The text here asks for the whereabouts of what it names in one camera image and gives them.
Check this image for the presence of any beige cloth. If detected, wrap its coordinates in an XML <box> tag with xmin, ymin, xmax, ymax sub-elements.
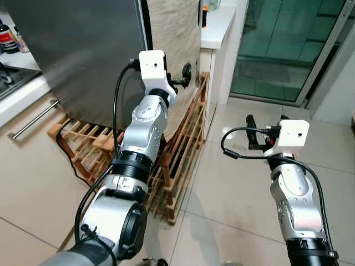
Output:
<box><xmin>146</xmin><ymin>0</ymin><xmax>202</xmax><ymax>140</ymax></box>

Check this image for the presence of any white counter cabinet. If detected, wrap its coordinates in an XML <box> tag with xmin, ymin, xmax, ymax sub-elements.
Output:
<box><xmin>199</xmin><ymin>0</ymin><xmax>240</xmax><ymax>107</ymax></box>

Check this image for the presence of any orange black bottle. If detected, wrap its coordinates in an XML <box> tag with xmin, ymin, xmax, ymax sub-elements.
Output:
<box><xmin>201</xmin><ymin>4</ymin><xmax>209</xmax><ymax>29</ymax></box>

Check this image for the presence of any wooden wine rack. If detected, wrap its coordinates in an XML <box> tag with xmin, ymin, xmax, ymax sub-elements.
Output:
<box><xmin>47</xmin><ymin>71</ymin><xmax>211</xmax><ymax>226</ymax></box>

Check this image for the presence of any glass sliding door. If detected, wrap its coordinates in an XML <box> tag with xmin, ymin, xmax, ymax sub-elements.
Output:
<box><xmin>229</xmin><ymin>0</ymin><xmax>355</xmax><ymax>107</ymax></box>

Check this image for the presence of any white kitchen counter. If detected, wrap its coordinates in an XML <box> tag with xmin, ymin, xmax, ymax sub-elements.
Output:
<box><xmin>0</xmin><ymin>49</ymin><xmax>66</xmax><ymax>129</ymax></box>

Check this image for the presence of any black stove top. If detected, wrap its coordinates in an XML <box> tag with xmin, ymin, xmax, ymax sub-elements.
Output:
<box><xmin>0</xmin><ymin>62</ymin><xmax>35</xmax><ymax>101</ymax></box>

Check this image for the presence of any robot left leg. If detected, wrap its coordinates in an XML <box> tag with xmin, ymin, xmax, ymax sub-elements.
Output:
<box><xmin>141</xmin><ymin>257</ymin><xmax>169</xmax><ymax>266</ymax></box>

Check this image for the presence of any dark sauce bottle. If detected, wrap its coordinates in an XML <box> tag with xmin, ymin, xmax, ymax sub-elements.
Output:
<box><xmin>0</xmin><ymin>19</ymin><xmax>21</xmax><ymax>54</ymax></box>

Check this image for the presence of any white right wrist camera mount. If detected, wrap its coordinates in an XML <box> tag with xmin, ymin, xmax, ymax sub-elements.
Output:
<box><xmin>265</xmin><ymin>119</ymin><xmax>311</xmax><ymax>159</ymax></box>

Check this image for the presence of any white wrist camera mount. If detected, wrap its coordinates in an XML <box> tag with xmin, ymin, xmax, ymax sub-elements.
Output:
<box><xmin>138</xmin><ymin>49</ymin><xmax>170</xmax><ymax>93</ymax></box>
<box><xmin>265</xmin><ymin>119</ymin><xmax>311</xmax><ymax>159</ymax></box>

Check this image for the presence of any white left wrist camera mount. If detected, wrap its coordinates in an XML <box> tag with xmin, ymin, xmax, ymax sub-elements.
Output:
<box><xmin>138</xmin><ymin>49</ymin><xmax>170</xmax><ymax>93</ymax></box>

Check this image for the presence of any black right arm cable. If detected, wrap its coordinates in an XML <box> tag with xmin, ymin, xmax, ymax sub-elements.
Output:
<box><xmin>220</xmin><ymin>126</ymin><xmax>340</xmax><ymax>261</ymax></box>

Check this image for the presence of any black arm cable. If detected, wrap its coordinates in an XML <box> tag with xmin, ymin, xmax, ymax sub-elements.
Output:
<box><xmin>220</xmin><ymin>126</ymin><xmax>340</xmax><ymax>261</ymax></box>
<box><xmin>74</xmin><ymin>58</ymin><xmax>140</xmax><ymax>266</ymax></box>

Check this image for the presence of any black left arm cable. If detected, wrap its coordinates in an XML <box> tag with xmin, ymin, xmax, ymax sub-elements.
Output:
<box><xmin>74</xmin><ymin>58</ymin><xmax>140</xmax><ymax>266</ymax></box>

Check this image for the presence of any black floor cable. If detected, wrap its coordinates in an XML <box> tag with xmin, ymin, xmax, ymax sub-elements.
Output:
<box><xmin>54</xmin><ymin>137</ymin><xmax>94</xmax><ymax>188</ymax></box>

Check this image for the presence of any steel drawer handle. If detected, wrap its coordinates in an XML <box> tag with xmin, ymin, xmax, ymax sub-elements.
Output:
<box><xmin>7</xmin><ymin>98</ymin><xmax>60</xmax><ymax>140</ymax></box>

